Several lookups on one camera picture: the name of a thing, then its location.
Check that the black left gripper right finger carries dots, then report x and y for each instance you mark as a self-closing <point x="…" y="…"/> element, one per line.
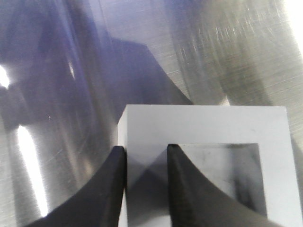
<point x="194" y="201"/>

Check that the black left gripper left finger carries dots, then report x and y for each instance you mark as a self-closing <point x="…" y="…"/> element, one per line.
<point x="98" y="202"/>

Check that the gray hollow cube base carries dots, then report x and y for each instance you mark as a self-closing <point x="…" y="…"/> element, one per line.
<point x="245" y="150"/>

